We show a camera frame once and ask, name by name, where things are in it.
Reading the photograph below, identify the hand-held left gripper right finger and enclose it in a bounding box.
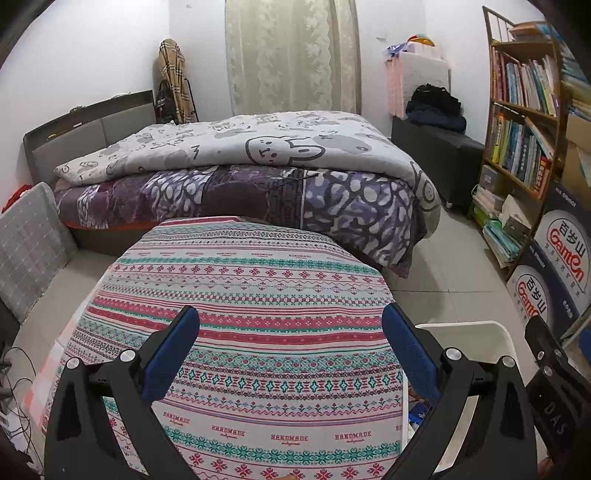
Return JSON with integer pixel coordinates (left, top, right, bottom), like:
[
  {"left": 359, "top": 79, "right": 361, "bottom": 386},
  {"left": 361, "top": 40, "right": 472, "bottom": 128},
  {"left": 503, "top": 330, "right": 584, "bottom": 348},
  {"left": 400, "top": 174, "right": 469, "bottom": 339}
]
[{"left": 381, "top": 305, "right": 539, "bottom": 480}]

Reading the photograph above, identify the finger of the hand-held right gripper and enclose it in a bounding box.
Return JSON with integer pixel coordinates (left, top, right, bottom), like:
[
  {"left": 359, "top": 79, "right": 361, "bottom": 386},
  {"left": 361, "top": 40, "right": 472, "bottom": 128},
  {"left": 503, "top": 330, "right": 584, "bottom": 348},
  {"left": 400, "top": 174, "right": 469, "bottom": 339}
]
[{"left": 524, "top": 314, "right": 572, "bottom": 393}]

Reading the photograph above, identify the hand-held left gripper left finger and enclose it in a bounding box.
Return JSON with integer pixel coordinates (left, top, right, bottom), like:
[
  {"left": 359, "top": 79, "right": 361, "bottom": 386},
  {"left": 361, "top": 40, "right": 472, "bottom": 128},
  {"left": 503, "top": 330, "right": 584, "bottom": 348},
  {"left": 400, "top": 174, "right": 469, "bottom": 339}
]
[{"left": 44, "top": 305, "right": 201, "bottom": 480}]

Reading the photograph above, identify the white plastic bin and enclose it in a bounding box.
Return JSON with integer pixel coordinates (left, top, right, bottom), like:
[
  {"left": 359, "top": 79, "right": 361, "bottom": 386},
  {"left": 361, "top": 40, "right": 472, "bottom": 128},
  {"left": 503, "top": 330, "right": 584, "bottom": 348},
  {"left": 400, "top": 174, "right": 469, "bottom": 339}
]
[{"left": 406, "top": 322, "right": 520, "bottom": 480}]

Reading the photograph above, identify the blue carton box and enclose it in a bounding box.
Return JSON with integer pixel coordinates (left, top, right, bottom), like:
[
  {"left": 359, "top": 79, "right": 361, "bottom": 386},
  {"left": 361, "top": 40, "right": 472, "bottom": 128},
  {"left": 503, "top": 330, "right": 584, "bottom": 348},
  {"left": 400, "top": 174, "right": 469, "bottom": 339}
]
[{"left": 407, "top": 401, "right": 432, "bottom": 430}]

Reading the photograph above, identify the blue white water carton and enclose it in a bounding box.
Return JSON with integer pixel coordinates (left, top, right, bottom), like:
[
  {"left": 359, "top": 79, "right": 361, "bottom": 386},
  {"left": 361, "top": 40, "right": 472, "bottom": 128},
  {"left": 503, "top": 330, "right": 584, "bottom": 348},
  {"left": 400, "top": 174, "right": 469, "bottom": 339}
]
[
  {"left": 505, "top": 263, "right": 581, "bottom": 341},
  {"left": 531, "top": 180, "right": 591, "bottom": 333}
]

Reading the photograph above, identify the round table with patterned cloth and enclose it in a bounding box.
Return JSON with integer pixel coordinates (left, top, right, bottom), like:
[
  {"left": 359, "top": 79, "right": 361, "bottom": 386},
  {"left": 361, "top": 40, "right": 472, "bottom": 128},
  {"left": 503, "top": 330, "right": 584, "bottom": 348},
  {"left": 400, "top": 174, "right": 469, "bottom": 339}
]
[{"left": 41, "top": 217, "right": 407, "bottom": 480}]

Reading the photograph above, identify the pile of flat books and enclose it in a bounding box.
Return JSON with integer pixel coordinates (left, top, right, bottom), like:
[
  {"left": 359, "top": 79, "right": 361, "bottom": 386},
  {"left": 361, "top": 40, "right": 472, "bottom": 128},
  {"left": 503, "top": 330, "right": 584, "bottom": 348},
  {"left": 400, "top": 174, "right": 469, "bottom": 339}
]
[{"left": 471, "top": 166, "right": 532, "bottom": 268}]

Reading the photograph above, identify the grey checked cushion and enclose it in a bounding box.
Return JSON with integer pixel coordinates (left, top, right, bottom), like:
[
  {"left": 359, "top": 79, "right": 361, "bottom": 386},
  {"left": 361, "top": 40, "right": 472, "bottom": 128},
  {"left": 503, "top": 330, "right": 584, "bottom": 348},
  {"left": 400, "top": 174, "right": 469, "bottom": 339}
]
[{"left": 0, "top": 181, "right": 78, "bottom": 324}]

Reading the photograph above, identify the row of upright books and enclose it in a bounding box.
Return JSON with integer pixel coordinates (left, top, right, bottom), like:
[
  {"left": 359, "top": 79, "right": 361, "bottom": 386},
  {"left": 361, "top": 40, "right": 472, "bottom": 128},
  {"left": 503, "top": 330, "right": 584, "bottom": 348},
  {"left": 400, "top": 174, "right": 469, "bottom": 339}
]
[
  {"left": 492, "top": 48, "right": 559, "bottom": 116},
  {"left": 487, "top": 111, "right": 555, "bottom": 195}
]

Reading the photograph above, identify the brown cardboard box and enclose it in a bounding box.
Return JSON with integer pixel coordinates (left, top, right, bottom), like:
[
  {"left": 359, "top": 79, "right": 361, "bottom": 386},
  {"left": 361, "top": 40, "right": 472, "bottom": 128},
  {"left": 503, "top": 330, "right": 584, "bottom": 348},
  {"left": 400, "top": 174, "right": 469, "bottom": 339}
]
[{"left": 563, "top": 113, "right": 591, "bottom": 185}]

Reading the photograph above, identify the dark storage bench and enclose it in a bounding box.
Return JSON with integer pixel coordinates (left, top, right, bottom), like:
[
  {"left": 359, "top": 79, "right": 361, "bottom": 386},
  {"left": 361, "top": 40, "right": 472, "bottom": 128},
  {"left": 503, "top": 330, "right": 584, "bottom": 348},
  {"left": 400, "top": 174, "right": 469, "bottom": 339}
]
[{"left": 392, "top": 115, "right": 485, "bottom": 210}]

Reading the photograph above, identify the red cloth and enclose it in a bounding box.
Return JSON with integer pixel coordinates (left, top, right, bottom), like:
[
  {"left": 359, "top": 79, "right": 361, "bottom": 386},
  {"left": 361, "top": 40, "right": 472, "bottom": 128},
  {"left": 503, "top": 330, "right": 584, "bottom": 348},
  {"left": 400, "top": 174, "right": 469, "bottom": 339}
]
[{"left": 0, "top": 184, "right": 34, "bottom": 210}]

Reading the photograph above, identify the white cartoon quilt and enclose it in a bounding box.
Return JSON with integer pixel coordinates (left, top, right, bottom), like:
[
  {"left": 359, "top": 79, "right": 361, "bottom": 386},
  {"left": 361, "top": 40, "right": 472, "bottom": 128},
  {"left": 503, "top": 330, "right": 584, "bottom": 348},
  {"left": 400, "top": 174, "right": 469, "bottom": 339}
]
[{"left": 53, "top": 111, "right": 441, "bottom": 227}]

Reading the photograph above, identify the navy blue clothing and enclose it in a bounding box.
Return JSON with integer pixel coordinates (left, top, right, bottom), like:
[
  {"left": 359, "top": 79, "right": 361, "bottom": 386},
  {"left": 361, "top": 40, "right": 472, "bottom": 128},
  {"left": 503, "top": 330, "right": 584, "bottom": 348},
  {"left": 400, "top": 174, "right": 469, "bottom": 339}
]
[{"left": 406, "top": 104, "right": 467, "bottom": 134}]

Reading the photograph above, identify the wooden bookshelf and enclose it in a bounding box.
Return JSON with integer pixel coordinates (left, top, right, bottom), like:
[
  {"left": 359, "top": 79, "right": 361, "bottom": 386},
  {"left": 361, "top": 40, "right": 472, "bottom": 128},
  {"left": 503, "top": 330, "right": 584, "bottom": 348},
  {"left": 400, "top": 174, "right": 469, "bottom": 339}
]
[{"left": 480, "top": 6, "right": 566, "bottom": 201}]

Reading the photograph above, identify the grey bed headboard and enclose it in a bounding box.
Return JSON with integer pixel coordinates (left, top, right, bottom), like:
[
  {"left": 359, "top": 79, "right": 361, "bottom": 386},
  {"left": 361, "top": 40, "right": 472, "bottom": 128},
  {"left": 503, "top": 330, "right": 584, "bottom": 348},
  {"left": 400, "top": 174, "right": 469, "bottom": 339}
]
[{"left": 23, "top": 90, "right": 155, "bottom": 185}]

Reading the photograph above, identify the black hanging bag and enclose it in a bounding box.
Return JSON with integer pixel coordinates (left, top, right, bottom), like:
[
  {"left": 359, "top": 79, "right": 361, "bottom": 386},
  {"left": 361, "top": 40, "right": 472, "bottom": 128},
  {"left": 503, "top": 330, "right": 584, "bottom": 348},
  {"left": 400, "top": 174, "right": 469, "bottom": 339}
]
[{"left": 154, "top": 79, "right": 178, "bottom": 124}]

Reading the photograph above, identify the black backpack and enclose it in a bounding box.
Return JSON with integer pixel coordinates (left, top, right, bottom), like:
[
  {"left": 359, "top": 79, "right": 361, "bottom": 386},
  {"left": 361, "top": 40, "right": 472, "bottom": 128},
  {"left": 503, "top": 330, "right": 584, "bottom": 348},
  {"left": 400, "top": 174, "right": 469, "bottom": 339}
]
[{"left": 411, "top": 84, "right": 462, "bottom": 115}]

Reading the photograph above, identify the stack of teal books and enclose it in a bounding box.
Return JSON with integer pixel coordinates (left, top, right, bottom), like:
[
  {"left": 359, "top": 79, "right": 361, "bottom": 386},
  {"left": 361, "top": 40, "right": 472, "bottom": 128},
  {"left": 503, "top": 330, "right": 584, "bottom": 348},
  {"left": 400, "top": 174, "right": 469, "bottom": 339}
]
[{"left": 561, "top": 41, "right": 591, "bottom": 121}]

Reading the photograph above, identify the pink cloth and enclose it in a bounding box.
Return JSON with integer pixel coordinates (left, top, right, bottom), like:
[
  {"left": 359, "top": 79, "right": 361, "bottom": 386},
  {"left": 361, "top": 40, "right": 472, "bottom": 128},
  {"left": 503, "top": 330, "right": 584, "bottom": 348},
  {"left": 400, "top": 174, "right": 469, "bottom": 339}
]
[{"left": 387, "top": 58, "right": 407, "bottom": 116}]

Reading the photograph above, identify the plaid coat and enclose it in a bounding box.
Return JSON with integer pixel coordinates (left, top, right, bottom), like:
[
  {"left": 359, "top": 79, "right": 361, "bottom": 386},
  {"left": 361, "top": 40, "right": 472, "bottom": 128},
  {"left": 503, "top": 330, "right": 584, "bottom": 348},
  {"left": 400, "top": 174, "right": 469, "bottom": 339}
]
[{"left": 158, "top": 39, "right": 199, "bottom": 124}]

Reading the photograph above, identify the white drawer cabinet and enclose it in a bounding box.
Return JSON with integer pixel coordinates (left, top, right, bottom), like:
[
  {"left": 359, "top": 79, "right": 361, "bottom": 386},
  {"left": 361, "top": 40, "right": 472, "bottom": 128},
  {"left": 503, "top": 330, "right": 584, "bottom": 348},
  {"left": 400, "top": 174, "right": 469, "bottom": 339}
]
[{"left": 397, "top": 51, "right": 451, "bottom": 118}]

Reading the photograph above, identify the cream lace curtain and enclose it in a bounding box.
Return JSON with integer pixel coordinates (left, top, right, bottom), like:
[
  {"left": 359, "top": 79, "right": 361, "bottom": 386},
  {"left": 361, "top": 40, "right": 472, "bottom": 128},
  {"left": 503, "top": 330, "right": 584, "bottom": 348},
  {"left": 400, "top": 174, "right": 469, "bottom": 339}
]
[{"left": 225, "top": 0, "right": 362, "bottom": 116}]

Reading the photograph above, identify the black cable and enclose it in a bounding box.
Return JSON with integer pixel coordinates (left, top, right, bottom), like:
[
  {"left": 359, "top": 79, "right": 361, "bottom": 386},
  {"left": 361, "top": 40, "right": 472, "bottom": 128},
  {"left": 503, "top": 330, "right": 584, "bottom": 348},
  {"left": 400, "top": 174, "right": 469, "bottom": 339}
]
[{"left": 0, "top": 346, "right": 47, "bottom": 441}]

